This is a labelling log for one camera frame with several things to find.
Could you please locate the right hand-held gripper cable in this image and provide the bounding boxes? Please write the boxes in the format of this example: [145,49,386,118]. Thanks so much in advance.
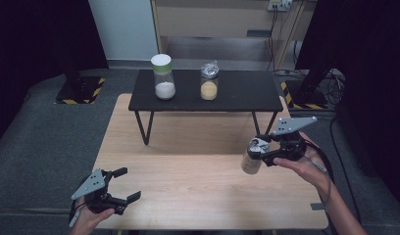
[302,138,336,200]

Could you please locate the grey label strip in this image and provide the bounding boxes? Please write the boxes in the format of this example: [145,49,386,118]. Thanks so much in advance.
[246,29,272,37]

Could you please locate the green-lidded jar of white powder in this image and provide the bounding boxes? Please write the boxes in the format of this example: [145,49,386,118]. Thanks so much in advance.
[150,53,176,101]

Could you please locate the striped-edge black stand base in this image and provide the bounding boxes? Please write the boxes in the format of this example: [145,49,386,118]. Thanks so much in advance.
[279,79,329,111]
[54,75,107,106]

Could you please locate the black curtain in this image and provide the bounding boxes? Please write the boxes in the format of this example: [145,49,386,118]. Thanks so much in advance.
[0,0,109,148]
[294,0,400,204]

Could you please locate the person's left hand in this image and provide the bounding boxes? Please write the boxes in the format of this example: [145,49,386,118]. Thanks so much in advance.
[70,206,116,235]

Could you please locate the person's right hand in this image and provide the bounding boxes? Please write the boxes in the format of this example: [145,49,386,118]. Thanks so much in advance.
[274,131,333,194]

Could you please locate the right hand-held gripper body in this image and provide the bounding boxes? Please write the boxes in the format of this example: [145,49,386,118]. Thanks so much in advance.
[263,116,319,167]

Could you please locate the white power strip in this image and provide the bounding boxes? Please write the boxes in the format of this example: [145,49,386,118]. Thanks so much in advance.
[267,0,293,13]

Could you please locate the black metal-legged shelf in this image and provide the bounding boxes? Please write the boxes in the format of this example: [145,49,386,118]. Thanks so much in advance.
[127,69,284,147]

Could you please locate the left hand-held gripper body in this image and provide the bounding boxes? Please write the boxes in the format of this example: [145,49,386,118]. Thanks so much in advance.
[71,168,128,215]

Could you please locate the foil-capped jar of brown powder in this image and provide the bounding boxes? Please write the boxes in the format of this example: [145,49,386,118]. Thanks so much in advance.
[240,137,271,175]

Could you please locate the black wall cables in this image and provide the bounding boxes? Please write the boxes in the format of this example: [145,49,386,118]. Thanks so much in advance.
[266,8,299,74]

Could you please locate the foil-capped jar of yellow powder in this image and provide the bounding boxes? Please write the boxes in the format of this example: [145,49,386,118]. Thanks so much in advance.
[199,61,221,102]

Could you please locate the white panel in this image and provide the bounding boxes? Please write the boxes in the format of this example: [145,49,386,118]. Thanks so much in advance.
[87,0,161,63]

